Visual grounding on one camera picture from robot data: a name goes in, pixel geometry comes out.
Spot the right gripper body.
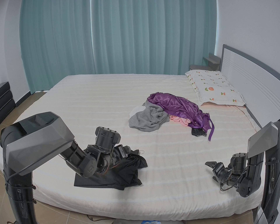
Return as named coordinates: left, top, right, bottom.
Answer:
left=211, top=164, right=232, bottom=183

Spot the black chest of drawers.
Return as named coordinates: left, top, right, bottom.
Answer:
left=0, top=82, right=16, bottom=124

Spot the grey bedside table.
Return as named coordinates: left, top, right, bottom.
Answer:
left=189, top=53, right=221, bottom=71

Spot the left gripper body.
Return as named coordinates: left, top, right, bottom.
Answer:
left=113, top=144, right=132, bottom=163

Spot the white garment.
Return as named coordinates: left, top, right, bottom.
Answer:
left=130, top=106, right=146, bottom=117

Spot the grey garment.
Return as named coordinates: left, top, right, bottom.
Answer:
left=128, top=102, right=170, bottom=133

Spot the bed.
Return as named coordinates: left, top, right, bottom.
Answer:
left=29, top=44, right=280, bottom=221

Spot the black T-shirt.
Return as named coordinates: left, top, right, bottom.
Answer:
left=74, top=149, right=148, bottom=191

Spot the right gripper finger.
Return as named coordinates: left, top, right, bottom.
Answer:
left=205, top=161, right=223, bottom=169

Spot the black lace garment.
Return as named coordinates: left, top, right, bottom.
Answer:
left=191, top=128, right=208, bottom=138

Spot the purple satin garment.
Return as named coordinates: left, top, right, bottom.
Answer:
left=147, top=92, right=215, bottom=142

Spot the white printed pillow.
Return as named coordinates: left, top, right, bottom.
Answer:
left=185, top=70, right=246, bottom=107

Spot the blue-green curtain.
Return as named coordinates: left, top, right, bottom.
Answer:
left=91, top=0, right=218, bottom=76
left=20, top=0, right=97, bottom=94

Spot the pink garment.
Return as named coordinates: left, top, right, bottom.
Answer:
left=169, top=115, right=192, bottom=127

